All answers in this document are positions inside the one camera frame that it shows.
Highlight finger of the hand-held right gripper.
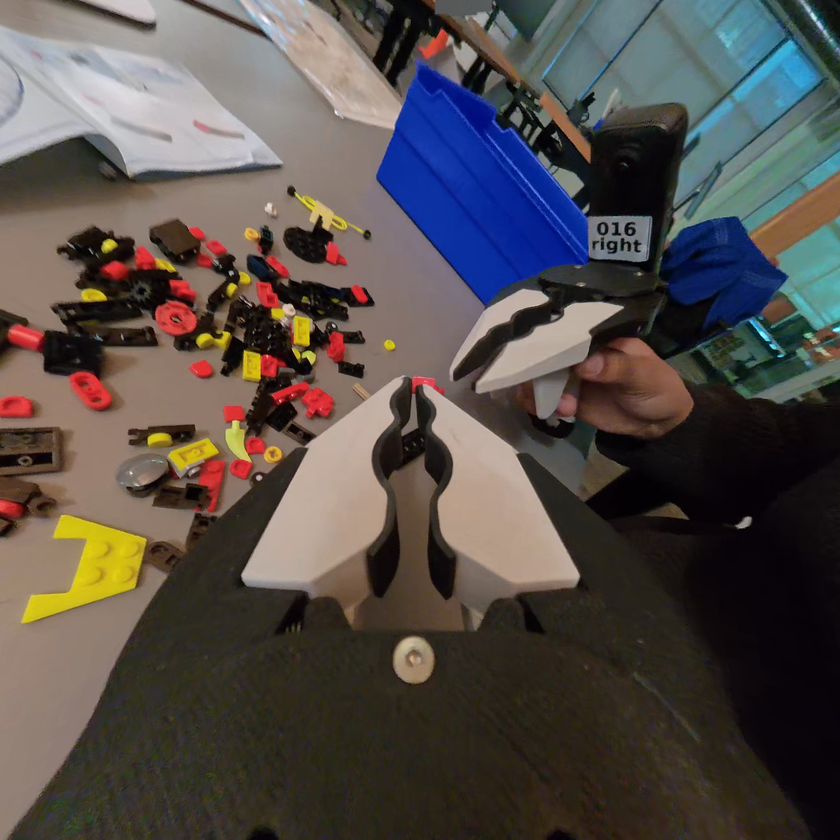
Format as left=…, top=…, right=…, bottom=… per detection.
left=449, top=290, right=567, bottom=383
left=474, top=304, right=624, bottom=396

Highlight clear plastic bag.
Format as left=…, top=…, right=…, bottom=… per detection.
left=239, top=0, right=404, bottom=130

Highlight blue plastic bin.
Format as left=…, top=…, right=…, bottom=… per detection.
left=377, top=62, right=592, bottom=306

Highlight yellow lego string piece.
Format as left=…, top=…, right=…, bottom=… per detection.
left=287, top=185, right=372, bottom=240

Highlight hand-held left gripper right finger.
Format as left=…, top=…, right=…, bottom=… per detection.
left=415, top=384, right=581, bottom=631

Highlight open instruction booklet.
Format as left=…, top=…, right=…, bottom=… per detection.
left=0, top=26, right=283, bottom=181

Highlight pile of lego pieces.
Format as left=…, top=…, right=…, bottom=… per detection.
left=0, top=200, right=376, bottom=568

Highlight black office chair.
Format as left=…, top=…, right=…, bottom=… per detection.
left=656, top=289, right=716, bottom=358

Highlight grey lego dish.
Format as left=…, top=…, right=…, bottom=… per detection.
left=117, top=453, right=170, bottom=497

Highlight person's right forearm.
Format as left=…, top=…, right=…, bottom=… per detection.
left=594, top=384, right=840, bottom=526

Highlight white document stand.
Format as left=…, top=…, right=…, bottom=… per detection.
left=69, top=0, right=158, bottom=28

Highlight person's right hand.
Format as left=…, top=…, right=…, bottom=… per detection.
left=570, top=338, right=695, bottom=439

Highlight person's black sweater torso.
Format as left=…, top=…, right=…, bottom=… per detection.
left=584, top=459, right=840, bottom=840

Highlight light wooden beam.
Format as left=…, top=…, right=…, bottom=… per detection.
left=748, top=172, right=840, bottom=260

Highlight wooden background desk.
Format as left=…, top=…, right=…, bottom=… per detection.
left=430, top=10, right=595, bottom=165

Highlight yellow wedge lego plate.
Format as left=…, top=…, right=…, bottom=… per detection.
left=21, top=515, right=147, bottom=624

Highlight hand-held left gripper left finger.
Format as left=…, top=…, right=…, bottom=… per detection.
left=241, top=376, right=416, bottom=630

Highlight blue cloth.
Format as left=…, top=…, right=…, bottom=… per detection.
left=659, top=217, right=788, bottom=329

